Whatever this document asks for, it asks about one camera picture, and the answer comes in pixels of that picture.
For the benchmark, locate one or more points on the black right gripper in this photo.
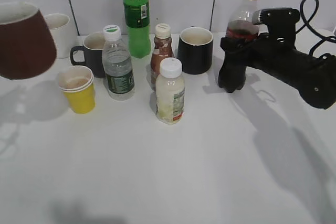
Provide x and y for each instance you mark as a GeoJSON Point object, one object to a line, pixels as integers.
{"type": "Point", "coordinates": [273, 50]}

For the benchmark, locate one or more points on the cola bottle red label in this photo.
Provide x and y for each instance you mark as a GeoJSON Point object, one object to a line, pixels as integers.
{"type": "Point", "coordinates": [240, 31]}

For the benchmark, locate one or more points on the red cup white interior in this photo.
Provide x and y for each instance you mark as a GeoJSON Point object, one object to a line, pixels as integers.
{"type": "Point", "coordinates": [27, 46]}

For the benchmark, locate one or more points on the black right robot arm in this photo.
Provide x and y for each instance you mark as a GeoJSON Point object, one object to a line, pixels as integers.
{"type": "Point", "coordinates": [314, 80]}

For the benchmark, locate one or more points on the yellow paper cup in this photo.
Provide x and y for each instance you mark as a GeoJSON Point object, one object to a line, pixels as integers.
{"type": "Point", "coordinates": [76, 83]}

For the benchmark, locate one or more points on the brown coffee drink bottle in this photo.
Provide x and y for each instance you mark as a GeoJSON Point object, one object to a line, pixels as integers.
{"type": "Point", "coordinates": [162, 49]}

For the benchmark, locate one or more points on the milky white juice bottle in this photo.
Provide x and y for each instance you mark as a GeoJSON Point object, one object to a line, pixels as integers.
{"type": "Point", "coordinates": [170, 91]}

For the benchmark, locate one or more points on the green soda bottle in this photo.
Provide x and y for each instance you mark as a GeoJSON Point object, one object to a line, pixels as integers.
{"type": "Point", "coordinates": [137, 19]}

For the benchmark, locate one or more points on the clear water bottle green label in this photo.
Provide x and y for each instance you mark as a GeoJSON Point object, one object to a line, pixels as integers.
{"type": "Point", "coordinates": [117, 64]}

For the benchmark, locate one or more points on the white mug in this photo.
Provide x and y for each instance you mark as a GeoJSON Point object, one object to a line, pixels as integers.
{"type": "Point", "coordinates": [63, 32]}

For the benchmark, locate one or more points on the black mug without handle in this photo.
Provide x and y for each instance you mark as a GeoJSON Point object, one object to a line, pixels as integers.
{"type": "Point", "coordinates": [195, 50]}

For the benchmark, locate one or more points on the dark mug with handle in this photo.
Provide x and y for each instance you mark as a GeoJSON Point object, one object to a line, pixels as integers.
{"type": "Point", "coordinates": [92, 47]}

